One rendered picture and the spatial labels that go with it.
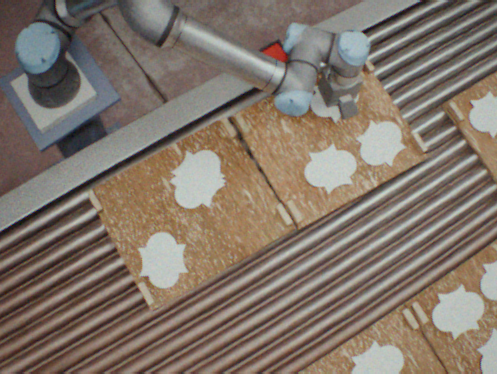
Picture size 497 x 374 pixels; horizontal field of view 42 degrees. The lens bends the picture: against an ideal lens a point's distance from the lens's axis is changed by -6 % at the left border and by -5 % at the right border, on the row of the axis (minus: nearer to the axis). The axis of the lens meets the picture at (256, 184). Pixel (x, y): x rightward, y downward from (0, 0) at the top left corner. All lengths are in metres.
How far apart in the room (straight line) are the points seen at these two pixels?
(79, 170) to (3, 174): 1.10
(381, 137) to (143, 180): 0.63
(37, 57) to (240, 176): 0.60
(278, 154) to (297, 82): 0.32
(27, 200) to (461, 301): 1.15
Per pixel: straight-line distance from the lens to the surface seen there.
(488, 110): 1.94
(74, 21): 1.77
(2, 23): 3.19
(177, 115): 1.82
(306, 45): 1.54
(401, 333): 1.71
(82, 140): 2.11
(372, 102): 1.85
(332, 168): 1.75
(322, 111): 1.79
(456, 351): 1.75
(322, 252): 1.71
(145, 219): 1.71
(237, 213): 1.70
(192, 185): 1.69
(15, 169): 2.86
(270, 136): 1.77
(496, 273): 1.80
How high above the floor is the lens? 2.58
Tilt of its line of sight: 72 degrees down
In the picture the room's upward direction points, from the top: 9 degrees clockwise
